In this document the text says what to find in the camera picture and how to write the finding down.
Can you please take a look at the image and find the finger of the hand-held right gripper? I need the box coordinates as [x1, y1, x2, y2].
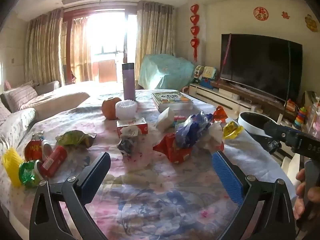
[264, 120, 300, 145]
[267, 139, 300, 157]

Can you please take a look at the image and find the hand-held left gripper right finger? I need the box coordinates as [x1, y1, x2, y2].
[212, 151, 297, 240]

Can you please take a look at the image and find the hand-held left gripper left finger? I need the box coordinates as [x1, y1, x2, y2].
[29, 152, 112, 240]

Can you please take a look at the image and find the pink bin with black bag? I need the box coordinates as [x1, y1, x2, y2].
[237, 112, 278, 140]

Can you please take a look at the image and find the red drink can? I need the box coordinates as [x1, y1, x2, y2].
[40, 145, 68, 178]

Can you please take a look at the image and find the white paper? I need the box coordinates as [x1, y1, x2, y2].
[200, 121, 224, 153]

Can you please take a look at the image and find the green snack bag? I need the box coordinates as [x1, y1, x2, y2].
[55, 131, 97, 148]

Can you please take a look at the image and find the dark wrapper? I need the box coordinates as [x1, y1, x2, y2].
[117, 137, 137, 157]

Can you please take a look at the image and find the yellow wrapper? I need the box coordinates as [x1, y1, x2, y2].
[222, 121, 244, 140]

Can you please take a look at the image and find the small white cup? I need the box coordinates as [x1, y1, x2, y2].
[41, 139, 53, 162]

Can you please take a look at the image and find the red snack wrapper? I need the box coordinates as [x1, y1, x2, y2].
[153, 133, 193, 164]

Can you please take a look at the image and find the blue plastic bag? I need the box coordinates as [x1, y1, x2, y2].
[175, 112, 215, 150]

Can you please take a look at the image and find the orange red foil wrapper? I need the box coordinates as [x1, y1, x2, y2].
[212, 106, 228, 123]

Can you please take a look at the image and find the green foil wrapper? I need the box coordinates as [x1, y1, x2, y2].
[19, 160, 43, 188]

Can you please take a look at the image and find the round red packet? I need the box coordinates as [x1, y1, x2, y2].
[24, 140, 44, 162]

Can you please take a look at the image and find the red tissue box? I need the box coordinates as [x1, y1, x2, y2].
[116, 117, 148, 138]

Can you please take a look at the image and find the white tissue pack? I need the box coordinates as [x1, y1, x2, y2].
[155, 107, 175, 132]

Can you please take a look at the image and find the person's right hand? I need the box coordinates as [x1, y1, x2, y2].
[295, 168, 320, 220]

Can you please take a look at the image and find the clear plastic container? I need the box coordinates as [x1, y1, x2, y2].
[306, 104, 320, 140]

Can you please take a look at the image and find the red toy phone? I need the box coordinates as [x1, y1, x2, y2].
[286, 99, 298, 113]

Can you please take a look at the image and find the black flat television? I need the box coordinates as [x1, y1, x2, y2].
[220, 33, 303, 103]

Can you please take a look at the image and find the white television stand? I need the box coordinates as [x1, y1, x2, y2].
[189, 80, 300, 130]

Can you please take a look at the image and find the orange fruit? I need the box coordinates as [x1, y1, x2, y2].
[101, 97, 122, 120]

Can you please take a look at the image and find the thick white book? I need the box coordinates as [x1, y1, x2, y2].
[154, 101, 194, 111]

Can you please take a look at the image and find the light covered sofa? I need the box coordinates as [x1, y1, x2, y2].
[0, 80, 90, 155]

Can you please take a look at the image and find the blue toy box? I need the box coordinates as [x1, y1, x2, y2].
[199, 78, 214, 90]

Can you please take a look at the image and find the yellow white baby toy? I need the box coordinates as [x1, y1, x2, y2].
[202, 66, 218, 80]

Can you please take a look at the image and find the thin pink rod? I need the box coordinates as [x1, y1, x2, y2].
[218, 34, 232, 85]

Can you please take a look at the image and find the purple thermos bottle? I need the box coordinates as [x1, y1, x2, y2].
[122, 63, 137, 102]

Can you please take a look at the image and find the red hanging cloth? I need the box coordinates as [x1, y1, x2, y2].
[97, 59, 117, 82]

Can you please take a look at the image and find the pink striped cushion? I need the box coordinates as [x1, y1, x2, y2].
[4, 85, 38, 110]

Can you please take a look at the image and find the teal cloth covered furniture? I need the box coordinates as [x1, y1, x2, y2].
[138, 53, 195, 90]

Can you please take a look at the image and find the sheer brown curtain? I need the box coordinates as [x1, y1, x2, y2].
[70, 17, 93, 82]

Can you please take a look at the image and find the red heart hanging decoration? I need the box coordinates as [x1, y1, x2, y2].
[190, 4, 201, 62]

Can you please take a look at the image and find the beige patterned curtain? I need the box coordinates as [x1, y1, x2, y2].
[24, 8, 64, 85]
[135, 1, 174, 90]

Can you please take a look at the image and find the colourful ring stacker toy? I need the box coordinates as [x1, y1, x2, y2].
[294, 107, 307, 130]

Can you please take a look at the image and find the yellow red wall sticker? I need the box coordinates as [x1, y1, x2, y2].
[304, 14, 318, 32]

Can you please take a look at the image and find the round red wall sticker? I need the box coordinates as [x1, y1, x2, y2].
[254, 7, 269, 20]

